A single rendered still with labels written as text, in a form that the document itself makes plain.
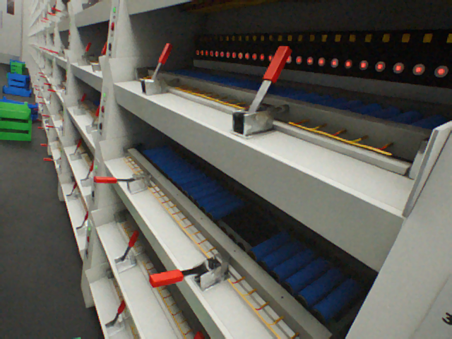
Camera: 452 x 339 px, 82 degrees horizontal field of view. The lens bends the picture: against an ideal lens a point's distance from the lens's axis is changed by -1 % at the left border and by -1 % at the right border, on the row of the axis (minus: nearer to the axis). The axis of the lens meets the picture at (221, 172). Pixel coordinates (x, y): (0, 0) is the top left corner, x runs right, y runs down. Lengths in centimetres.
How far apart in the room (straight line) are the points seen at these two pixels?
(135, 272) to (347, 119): 51
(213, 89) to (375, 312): 34
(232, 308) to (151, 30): 59
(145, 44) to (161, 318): 57
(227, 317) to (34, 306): 74
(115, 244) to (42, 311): 34
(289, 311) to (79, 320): 72
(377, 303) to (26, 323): 87
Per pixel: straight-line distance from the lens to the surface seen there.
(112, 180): 52
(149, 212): 47
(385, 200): 19
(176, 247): 39
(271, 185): 23
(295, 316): 30
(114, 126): 68
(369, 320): 20
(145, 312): 56
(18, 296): 102
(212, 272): 33
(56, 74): 206
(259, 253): 36
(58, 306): 97
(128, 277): 62
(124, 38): 67
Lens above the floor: 69
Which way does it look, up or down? 17 degrees down
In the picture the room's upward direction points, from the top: 15 degrees clockwise
